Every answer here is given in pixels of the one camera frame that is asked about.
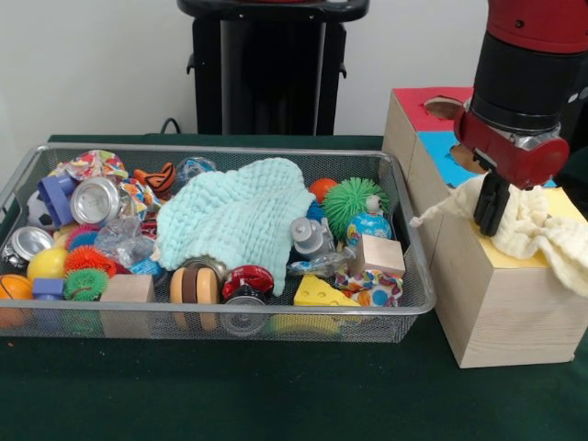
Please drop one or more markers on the mint green muslin cloth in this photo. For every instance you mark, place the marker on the mint green muslin cloth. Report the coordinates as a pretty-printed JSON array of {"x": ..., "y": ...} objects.
[{"x": 239, "y": 216}]

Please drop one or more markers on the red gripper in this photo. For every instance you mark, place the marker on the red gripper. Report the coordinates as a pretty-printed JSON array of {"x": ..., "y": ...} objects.
[{"x": 514, "y": 156}]

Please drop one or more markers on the yellow cheese wedge toy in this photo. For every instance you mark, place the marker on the yellow cheese wedge toy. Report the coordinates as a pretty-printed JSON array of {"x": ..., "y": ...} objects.
[{"x": 322, "y": 294}]

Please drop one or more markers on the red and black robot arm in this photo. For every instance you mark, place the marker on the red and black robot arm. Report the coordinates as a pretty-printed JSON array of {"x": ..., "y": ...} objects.
[{"x": 528, "y": 64}]

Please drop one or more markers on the wooden box with three holes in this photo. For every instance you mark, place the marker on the wooden box with three holes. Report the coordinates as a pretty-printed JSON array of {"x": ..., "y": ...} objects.
[{"x": 496, "y": 312}]

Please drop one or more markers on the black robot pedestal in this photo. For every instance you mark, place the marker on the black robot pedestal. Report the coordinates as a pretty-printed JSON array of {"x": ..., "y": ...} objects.
[{"x": 266, "y": 73}]

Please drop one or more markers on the clear mesh bin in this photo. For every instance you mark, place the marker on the clear mesh bin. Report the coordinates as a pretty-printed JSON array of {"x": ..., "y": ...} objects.
[{"x": 411, "y": 294}]

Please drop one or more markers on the green spiky ball with eyes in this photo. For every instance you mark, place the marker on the green spiky ball with eyes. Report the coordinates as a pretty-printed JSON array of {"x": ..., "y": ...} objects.
[{"x": 351, "y": 204}]

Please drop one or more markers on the dark green side table cloth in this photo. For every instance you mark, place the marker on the dark green side table cloth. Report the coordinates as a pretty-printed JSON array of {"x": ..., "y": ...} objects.
[{"x": 577, "y": 175}]

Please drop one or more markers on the red ball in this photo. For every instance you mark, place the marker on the red ball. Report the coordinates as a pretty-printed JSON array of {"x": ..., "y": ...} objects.
[{"x": 322, "y": 188}]

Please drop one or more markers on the cream muslin cloth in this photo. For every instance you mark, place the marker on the cream muslin cloth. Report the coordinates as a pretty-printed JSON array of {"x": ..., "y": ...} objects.
[{"x": 528, "y": 225}]

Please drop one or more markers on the plain wooden block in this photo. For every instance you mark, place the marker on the plain wooden block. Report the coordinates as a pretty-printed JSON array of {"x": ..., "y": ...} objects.
[{"x": 377, "y": 254}]

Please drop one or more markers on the dark green tablecloth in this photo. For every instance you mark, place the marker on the dark green tablecloth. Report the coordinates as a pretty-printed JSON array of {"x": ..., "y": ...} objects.
[{"x": 276, "y": 395}]

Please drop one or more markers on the blue spiky ball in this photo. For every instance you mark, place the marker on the blue spiky ball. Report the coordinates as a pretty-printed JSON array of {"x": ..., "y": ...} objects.
[{"x": 315, "y": 211}]

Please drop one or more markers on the blue globe ball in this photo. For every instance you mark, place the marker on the blue globe ball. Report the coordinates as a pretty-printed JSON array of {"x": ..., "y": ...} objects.
[{"x": 369, "y": 230}]

